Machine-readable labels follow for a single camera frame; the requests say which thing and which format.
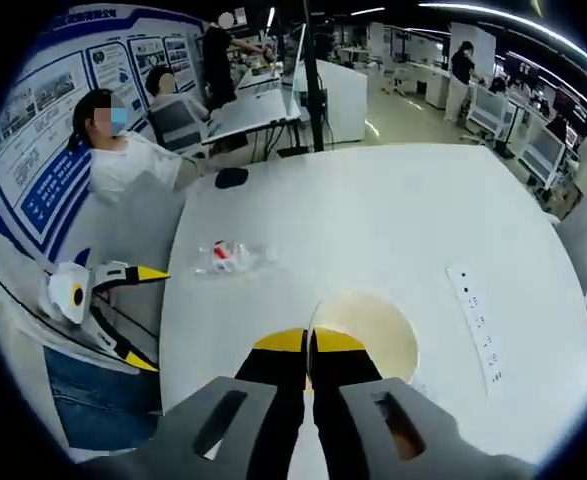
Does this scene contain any printed paper cup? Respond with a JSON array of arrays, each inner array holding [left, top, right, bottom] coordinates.
[[312, 287, 419, 384]]

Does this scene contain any black tripod stand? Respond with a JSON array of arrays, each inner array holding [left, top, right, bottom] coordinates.
[[302, 0, 328, 152]]

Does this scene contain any white partition wall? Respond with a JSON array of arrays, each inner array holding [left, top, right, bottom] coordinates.
[[316, 58, 369, 146]]

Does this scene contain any clear plastic water bottle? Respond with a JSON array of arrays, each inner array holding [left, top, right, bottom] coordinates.
[[187, 239, 279, 276]]

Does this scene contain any wall poster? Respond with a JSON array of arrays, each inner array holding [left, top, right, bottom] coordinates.
[[0, 4, 209, 261]]

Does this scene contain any table socket strip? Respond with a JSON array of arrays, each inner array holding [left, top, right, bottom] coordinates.
[[445, 259, 505, 386]]

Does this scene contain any black flat pad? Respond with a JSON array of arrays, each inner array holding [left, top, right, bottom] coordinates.
[[215, 168, 249, 190]]

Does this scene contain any white table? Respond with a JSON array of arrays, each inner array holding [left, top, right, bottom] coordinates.
[[157, 142, 587, 466]]

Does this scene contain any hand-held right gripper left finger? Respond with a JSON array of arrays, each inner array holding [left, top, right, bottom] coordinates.
[[160, 327, 308, 480]]

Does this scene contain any white desk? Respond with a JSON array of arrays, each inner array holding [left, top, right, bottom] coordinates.
[[200, 89, 304, 146]]

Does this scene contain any person's jeans leg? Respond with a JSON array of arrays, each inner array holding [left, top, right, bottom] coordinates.
[[42, 344, 163, 444]]

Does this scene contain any grey office chair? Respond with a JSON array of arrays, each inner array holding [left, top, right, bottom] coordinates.
[[147, 97, 209, 151]]

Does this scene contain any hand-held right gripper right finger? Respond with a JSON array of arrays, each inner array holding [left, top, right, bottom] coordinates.
[[308, 327, 474, 480]]

